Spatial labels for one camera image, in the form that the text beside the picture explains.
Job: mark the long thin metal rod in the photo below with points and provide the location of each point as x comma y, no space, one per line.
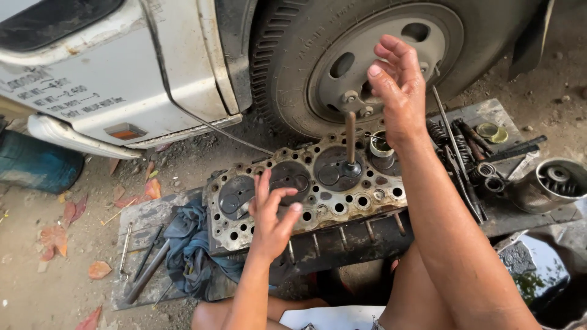
444,119

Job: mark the white truck cab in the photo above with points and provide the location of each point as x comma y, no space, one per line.
114,78

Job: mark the rusty engine valves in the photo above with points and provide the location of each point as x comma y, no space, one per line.
474,136

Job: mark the dark valve spring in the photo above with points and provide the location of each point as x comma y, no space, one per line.
436,133
461,142

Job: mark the clear green round lid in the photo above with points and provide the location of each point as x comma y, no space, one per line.
486,129

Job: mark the yellow round lid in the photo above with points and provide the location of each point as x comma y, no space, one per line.
500,135

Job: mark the wooden valve lapping stick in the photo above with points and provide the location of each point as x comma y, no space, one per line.
350,137

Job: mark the scattered dry leaves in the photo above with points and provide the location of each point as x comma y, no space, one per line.
55,238

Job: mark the dark basin of liquid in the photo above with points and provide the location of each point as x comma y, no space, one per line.
550,275

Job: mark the person's left leg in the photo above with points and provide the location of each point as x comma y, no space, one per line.
211,316

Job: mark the blue-grey rag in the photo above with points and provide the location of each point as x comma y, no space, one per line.
192,247

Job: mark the person's right hand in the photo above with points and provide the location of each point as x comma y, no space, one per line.
406,101

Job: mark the rusty engine cylinder head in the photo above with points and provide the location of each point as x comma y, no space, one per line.
330,192

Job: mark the short shiny valve spring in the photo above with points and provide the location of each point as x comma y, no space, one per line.
485,170

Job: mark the springs inside metal can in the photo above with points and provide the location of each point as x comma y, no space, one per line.
560,181

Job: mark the person's right leg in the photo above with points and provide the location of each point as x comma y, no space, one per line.
408,293

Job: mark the grey wooden board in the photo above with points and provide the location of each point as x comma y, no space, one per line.
142,215

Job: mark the dusty truck wheel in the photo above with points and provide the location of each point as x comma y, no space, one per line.
298,59

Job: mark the person's left hand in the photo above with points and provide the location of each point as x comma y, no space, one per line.
269,229

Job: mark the black mud flap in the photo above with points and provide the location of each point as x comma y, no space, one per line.
532,36

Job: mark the blue barrel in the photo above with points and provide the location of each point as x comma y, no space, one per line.
36,160

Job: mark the black metal bar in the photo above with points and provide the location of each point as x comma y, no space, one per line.
516,149

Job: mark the white shorts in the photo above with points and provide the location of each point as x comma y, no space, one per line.
330,318

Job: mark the person's leg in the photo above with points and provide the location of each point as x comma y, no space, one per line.
211,316
408,293

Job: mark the dented metal can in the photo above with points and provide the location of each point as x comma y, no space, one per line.
532,195

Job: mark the rusty metal pipe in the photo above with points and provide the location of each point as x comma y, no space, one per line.
147,272

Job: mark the thin black rod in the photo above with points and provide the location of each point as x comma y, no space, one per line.
147,254

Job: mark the small round paste tin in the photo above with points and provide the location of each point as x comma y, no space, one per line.
380,145

